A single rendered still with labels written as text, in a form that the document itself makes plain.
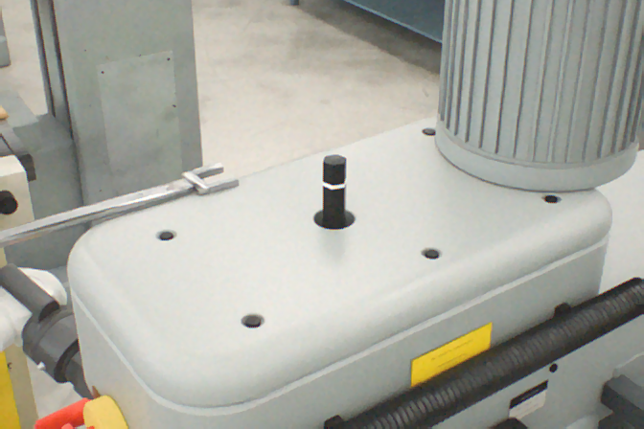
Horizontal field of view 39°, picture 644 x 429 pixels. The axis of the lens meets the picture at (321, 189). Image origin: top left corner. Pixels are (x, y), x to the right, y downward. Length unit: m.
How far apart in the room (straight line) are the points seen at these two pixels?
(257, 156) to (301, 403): 4.33
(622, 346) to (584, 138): 0.28
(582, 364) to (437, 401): 0.29
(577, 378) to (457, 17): 0.40
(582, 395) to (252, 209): 0.43
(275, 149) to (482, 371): 4.33
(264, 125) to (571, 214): 4.55
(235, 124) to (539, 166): 4.56
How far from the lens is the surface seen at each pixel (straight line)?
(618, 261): 1.04
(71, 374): 1.32
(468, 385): 0.78
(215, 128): 5.34
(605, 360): 1.05
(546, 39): 0.81
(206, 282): 0.74
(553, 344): 0.84
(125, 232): 0.81
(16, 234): 0.82
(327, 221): 0.81
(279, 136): 5.22
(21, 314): 1.35
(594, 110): 0.85
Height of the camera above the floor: 2.31
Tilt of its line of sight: 30 degrees down
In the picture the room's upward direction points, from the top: straight up
